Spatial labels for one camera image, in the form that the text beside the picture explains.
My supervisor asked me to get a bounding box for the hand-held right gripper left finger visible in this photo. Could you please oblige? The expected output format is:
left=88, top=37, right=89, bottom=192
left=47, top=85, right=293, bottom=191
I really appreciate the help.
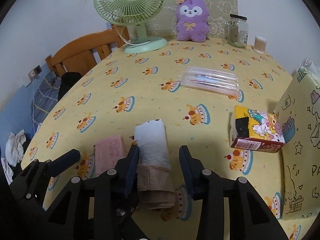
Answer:
left=44, top=144, right=140, bottom=240

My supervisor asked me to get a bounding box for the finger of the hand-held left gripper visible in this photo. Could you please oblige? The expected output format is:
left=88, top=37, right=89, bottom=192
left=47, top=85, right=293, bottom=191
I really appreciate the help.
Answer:
left=47, top=149, right=81, bottom=174

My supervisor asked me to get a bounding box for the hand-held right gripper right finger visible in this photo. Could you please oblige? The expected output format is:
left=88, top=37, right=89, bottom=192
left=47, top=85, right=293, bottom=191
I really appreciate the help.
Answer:
left=179, top=145, right=288, bottom=240

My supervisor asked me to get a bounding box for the beige cloth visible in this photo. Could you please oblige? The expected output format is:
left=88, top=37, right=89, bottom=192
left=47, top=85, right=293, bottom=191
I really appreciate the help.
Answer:
left=136, top=164, right=177, bottom=210

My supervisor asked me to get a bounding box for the white cloth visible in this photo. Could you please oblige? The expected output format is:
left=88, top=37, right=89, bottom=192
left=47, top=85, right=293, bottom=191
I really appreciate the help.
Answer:
left=134, top=120, right=172, bottom=170

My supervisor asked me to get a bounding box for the yellow cartoon tissue packet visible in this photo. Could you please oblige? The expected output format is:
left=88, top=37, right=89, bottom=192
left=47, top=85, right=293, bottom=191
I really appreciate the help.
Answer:
left=229, top=105, right=286, bottom=153

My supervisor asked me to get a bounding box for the clear pack of pens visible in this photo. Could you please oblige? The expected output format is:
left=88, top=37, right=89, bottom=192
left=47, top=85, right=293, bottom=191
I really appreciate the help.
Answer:
left=180, top=66, right=242, bottom=97

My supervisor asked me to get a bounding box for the yellow printed storage box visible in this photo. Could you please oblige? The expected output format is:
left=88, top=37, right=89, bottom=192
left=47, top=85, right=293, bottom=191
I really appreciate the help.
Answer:
left=274, top=66, right=320, bottom=222

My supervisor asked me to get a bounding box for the pile of clothes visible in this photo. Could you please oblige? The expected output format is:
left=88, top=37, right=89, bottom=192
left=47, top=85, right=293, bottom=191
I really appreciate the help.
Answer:
left=1, top=129, right=27, bottom=184

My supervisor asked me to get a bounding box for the plaid blue bedding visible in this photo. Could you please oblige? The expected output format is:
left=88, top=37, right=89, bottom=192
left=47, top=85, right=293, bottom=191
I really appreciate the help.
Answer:
left=30, top=70, right=65, bottom=125

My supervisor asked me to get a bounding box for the black cloth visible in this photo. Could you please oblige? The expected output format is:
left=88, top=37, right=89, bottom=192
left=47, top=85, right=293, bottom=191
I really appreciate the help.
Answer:
left=57, top=72, right=83, bottom=103

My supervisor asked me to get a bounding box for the yellow printed tablecloth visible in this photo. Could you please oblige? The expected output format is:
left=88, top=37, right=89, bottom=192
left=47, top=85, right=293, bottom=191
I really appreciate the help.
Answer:
left=20, top=38, right=320, bottom=240

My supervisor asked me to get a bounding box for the cotton swab container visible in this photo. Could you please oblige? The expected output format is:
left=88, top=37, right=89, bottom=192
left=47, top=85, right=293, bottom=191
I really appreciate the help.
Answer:
left=254, top=36, right=267, bottom=54

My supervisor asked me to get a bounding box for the glass jar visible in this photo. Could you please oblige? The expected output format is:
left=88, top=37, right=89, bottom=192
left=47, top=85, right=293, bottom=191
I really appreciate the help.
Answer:
left=224, top=14, right=249, bottom=48

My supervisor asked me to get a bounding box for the purple plush toy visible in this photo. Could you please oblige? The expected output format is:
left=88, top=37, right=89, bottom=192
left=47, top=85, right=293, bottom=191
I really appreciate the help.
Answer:
left=174, top=0, right=210, bottom=42

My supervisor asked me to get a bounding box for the white standing fan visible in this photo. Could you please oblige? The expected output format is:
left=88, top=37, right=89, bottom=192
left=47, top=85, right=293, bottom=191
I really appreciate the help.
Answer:
left=300, top=58, right=320, bottom=74

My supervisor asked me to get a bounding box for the patterned cardboard board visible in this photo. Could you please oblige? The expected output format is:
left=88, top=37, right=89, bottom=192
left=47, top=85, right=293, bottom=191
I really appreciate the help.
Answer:
left=146, top=0, right=239, bottom=38

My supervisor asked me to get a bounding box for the wall socket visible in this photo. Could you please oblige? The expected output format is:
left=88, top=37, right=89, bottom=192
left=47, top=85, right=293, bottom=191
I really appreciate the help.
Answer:
left=27, top=65, right=42, bottom=82

